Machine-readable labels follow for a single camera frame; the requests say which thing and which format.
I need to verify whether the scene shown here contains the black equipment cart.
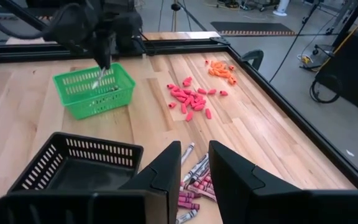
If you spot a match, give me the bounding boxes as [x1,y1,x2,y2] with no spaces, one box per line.
[311,0,358,111]

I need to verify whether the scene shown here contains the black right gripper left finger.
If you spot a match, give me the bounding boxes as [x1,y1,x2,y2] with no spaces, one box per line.
[118,141,182,224]

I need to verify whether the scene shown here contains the white floor object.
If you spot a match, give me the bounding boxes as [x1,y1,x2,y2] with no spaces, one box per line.
[272,0,291,17]

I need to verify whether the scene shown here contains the black plastic basket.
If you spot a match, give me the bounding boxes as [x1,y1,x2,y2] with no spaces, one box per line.
[7,131,144,195]

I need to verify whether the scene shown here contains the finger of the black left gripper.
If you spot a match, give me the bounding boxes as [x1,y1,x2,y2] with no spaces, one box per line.
[103,40,113,71]
[95,40,105,70]

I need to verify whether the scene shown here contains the black clamp handle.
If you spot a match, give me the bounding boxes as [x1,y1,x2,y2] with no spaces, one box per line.
[240,49,265,71]

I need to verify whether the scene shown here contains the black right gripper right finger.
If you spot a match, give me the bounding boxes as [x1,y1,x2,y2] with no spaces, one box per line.
[209,140,303,224]

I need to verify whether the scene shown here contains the black floor cable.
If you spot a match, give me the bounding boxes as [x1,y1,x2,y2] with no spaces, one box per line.
[268,0,321,84]

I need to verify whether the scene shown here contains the green plastic basket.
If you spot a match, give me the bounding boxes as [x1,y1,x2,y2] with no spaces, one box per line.
[52,62,136,121]

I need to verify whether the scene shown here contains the black tripod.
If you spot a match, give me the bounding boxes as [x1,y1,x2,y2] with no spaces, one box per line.
[158,0,209,32]

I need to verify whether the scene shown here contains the pile of crayons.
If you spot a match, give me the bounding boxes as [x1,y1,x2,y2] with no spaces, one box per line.
[183,154,209,183]

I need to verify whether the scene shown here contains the dark grey crayon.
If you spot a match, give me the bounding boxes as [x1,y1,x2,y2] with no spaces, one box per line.
[175,210,198,224]

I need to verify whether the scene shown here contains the pink crayon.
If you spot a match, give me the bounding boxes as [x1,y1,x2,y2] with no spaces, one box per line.
[183,184,217,202]
[194,174,213,191]

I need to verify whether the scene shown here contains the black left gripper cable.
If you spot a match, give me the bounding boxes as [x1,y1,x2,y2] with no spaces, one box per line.
[0,0,54,40]

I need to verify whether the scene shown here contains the coiled black cable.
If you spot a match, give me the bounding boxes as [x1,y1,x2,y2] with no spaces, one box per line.
[309,73,344,105]

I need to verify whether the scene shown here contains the black mat striped edge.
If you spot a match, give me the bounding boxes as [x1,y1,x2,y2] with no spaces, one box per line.
[210,21,296,37]

